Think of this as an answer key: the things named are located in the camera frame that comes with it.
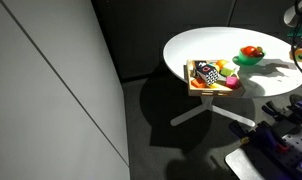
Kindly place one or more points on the colourful foam toy cube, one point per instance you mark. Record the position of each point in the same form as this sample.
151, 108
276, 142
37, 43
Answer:
296, 53

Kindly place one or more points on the orange toy block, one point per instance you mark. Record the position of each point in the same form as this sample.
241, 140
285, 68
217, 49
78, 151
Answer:
198, 83

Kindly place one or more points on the wooden toy tray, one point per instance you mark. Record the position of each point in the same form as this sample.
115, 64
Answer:
216, 89

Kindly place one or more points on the black white patterned foam block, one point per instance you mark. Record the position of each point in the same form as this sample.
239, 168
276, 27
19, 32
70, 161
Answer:
207, 72

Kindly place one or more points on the orange toy ball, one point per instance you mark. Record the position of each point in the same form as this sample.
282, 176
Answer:
221, 62

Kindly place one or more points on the green toy block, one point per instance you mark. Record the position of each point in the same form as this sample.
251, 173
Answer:
226, 71

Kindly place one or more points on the pink toy block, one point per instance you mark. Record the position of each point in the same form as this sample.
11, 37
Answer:
232, 82

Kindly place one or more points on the red toy tomato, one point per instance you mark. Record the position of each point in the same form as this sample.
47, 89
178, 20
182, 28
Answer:
248, 50

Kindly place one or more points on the dark red toy plum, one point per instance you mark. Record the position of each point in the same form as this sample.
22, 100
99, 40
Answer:
258, 54

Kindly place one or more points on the yellow toy lemon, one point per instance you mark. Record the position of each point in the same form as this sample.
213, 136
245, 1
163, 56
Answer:
260, 49

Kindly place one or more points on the green plastic bowl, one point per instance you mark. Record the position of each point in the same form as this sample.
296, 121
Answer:
242, 59

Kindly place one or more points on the purple clamp with orange tip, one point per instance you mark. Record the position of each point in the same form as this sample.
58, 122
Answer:
263, 137

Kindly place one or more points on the purple clamp far right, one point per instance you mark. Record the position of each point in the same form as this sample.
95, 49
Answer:
292, 113

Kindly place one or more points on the perforated grey mounting plate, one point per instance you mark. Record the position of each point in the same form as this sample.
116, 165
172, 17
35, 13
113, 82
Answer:
291, 160

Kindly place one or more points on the white table pedestal base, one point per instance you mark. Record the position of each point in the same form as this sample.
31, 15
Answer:
206, 105

